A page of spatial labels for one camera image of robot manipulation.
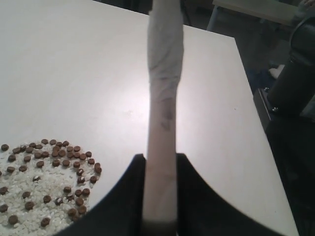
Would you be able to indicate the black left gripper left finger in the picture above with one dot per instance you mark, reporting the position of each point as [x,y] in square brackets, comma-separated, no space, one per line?
[119,213]

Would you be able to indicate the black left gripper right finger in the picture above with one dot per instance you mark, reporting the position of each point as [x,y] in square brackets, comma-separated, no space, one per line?
[202,212]

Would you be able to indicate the white wide paint brush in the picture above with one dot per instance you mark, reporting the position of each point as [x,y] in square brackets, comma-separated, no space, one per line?
[165,50]

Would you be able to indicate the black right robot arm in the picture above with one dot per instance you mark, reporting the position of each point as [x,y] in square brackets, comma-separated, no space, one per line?
[295,85]

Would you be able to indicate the pile of white grains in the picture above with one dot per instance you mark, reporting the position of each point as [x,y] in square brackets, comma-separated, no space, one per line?
[44,187]

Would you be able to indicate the dark background table frame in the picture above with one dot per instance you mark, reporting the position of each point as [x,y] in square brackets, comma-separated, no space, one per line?
[271,10]

